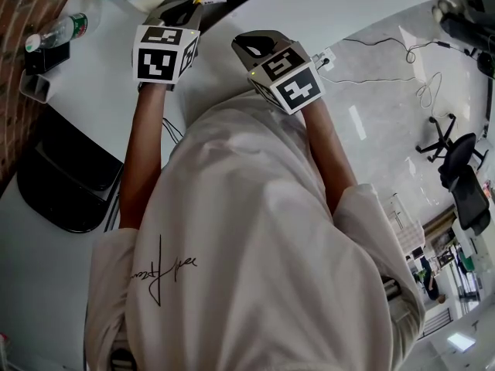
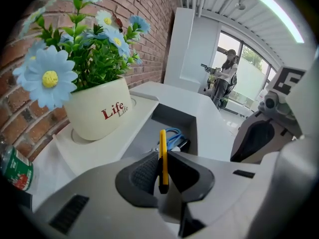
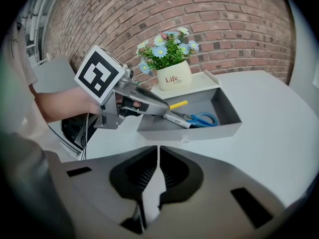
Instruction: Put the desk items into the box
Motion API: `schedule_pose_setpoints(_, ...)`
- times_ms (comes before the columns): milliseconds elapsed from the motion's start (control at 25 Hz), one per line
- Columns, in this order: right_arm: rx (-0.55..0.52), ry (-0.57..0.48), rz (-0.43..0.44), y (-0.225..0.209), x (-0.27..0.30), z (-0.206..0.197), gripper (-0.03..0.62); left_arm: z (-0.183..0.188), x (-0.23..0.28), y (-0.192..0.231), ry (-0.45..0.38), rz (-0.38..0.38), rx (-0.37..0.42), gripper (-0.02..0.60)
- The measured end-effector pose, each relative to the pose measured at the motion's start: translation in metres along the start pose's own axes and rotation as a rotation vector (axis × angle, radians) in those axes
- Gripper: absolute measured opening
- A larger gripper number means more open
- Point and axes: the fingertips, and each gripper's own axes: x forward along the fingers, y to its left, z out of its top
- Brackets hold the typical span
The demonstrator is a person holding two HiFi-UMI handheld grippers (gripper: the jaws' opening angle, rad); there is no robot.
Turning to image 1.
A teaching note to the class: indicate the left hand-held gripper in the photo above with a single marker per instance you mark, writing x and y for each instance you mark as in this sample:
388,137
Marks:
164,56

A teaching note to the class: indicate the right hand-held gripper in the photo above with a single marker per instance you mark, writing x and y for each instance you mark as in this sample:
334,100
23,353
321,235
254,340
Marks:
288,79

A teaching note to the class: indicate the black and white marker pen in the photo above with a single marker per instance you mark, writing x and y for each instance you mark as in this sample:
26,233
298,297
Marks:
214,1

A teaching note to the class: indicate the white grey storage box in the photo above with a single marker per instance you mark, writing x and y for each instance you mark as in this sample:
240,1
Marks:
232,6

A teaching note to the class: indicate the person's right forearm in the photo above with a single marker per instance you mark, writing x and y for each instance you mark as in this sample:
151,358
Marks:
328,145

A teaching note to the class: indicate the white power strip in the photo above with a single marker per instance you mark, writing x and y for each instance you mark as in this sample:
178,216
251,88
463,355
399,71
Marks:
325,58

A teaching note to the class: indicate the clear plastic water bottle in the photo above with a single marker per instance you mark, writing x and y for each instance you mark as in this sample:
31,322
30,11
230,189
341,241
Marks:
58,31

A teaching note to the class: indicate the black square pen holder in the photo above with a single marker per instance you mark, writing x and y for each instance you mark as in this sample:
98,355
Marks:
48,58

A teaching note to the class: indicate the white divided pen holder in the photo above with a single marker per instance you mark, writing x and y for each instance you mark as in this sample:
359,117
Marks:
35,87

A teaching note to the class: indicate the black power adapter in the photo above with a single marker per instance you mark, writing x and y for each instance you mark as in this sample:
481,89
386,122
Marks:
442,45

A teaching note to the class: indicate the person's white shirt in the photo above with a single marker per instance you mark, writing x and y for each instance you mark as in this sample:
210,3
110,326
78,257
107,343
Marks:
251,246

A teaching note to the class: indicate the black folding chair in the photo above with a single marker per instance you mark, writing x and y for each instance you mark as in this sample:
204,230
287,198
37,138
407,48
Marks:
65,176

